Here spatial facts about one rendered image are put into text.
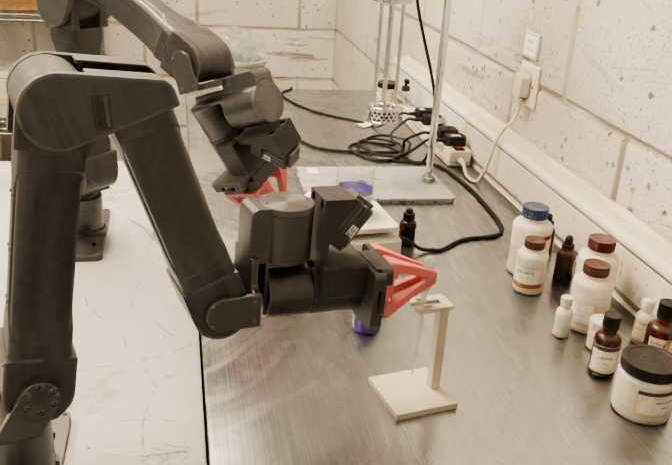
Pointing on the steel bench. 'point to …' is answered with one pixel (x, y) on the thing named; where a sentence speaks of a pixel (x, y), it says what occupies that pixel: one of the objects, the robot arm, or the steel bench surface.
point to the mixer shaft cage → (384, 111)
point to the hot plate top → (379, 222)
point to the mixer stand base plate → (384, 184)
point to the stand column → (439, 72)
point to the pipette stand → (405, 387)
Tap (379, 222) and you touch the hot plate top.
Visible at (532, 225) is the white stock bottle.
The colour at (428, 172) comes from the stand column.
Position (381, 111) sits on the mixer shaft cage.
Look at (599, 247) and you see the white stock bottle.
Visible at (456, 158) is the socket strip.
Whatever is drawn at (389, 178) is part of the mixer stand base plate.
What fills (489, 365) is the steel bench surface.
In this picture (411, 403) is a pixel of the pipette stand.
